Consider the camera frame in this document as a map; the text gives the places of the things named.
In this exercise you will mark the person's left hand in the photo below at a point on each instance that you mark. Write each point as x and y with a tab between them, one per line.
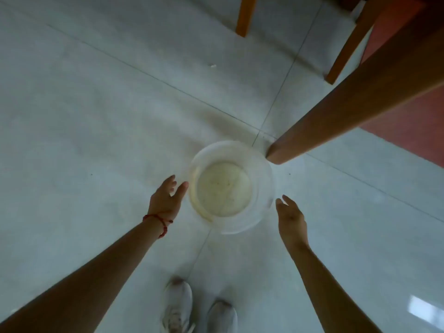
165	201

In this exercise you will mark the person's right hand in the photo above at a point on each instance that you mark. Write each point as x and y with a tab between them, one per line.
292	221

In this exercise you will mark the person's right thumb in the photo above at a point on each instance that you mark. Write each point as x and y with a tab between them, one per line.
279	206

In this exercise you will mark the person's left thumb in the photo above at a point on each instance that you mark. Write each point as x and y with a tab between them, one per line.
182	190

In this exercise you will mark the person's right forearm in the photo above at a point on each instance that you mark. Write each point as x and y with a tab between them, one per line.
327	293

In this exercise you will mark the person's left forearm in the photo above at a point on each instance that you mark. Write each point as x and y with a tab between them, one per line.
74	284

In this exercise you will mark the clear plastic bucket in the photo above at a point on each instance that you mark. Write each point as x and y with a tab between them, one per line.
230	187

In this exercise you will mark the person's left white shoe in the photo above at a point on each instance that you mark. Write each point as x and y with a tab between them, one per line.
177	306

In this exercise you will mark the person's white shoe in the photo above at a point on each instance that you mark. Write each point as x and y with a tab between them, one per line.
222	317
177	306

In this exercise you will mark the person's right white shoe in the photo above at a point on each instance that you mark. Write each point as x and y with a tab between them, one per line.
222	317

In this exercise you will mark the wooden table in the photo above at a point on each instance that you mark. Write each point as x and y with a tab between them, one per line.
360	90

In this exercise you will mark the red mat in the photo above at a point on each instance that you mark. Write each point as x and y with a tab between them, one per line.
406	100

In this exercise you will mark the wooden chair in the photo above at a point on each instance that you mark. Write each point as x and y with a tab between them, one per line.
298	31

